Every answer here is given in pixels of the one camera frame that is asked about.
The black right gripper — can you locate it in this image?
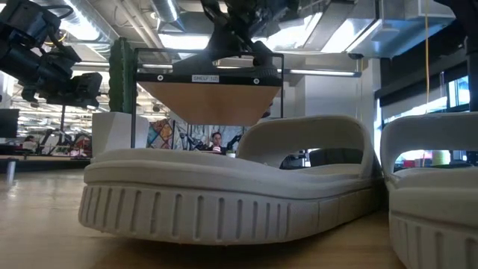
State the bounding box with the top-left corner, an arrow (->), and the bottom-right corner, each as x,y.
201,0 -> 276,67

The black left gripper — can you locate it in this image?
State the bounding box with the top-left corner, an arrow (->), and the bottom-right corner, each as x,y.
0,43 -> 104,108

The wooden shelf black metal frame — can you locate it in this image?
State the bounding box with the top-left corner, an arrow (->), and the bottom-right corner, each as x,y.
130,47 -> 285,149

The grey slide sandal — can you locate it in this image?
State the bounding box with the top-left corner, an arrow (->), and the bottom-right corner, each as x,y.
77,114 -> 386,247
379,111 -> 478,269

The white hexagonal plant pot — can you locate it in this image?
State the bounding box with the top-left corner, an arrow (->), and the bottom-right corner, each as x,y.
91,111 -> 150,161

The black background monitor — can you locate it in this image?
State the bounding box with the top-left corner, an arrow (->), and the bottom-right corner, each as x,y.
0,108 -> 20,139

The linear ceiling light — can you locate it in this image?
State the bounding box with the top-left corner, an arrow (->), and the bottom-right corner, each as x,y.
282,68 -> 362,78

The person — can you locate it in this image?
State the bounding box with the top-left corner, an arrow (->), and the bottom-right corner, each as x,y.
204,131 -> 228,155

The yellow-green roll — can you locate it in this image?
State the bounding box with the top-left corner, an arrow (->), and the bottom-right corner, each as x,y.
432,149 -> 451,167

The black pillar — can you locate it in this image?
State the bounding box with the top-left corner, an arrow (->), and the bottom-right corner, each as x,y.
465,37 -> 478,113

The round silver air duct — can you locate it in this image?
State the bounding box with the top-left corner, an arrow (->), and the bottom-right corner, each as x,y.
149,0 -> 186,33

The colourful patterned wall art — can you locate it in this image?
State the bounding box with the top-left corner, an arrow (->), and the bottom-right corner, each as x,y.
146,118 -> 176,150

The grey metal post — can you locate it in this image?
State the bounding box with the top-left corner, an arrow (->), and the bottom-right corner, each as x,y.
6,158 -> 16,186

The rectangular silver air duct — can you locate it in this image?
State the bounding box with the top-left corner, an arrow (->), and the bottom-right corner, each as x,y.
347,0 -> 459,59

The yellow hanging cable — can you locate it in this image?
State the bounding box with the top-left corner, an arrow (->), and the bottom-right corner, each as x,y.
424,0 -> 430,117

